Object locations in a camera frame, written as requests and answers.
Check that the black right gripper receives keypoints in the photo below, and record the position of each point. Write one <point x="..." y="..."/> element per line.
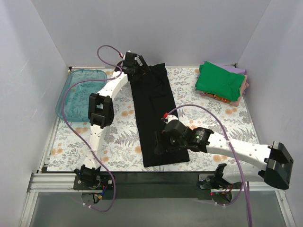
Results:
<point x="160" y="144"/>

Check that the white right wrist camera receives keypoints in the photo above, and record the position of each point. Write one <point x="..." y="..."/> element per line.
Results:
<point x="169" y="117"/>

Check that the pink folded t-shirt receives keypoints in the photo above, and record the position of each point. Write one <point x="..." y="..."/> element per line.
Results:
<point x="244" y="85"/>

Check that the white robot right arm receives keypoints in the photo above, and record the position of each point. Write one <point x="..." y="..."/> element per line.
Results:
<point x="271" y="164"/>

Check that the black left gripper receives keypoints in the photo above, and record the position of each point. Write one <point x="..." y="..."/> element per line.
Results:
<point x="136" y="71"/>

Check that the aluminium frame rail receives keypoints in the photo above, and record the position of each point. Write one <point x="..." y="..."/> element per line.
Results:
<point x="61" y="182"/>

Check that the black t-shirt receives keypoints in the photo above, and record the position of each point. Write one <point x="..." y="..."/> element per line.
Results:
<point x="153" y="98"/>

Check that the lavender folded t-shirt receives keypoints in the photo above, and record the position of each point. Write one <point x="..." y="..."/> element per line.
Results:
<point x="232" y="69"/>

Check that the green folded t-shirt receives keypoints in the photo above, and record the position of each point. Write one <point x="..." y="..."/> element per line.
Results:
<point x="218" y="81"/>

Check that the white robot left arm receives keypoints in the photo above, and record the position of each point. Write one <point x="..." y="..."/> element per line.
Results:
<point x="101" y="114"/>

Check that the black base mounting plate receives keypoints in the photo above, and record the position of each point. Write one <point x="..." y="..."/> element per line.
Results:
<point x="152" y="185"/>

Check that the teal transparent plastic tray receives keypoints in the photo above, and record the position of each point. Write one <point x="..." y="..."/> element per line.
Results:
<point x="74" y="98"/>

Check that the orange patterned folded t-shirt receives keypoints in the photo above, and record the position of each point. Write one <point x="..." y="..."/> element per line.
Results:
<point x="214" y="96"/>

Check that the floral patterned table mat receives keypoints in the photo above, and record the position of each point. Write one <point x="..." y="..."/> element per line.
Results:
<point x="121" y="150"/>

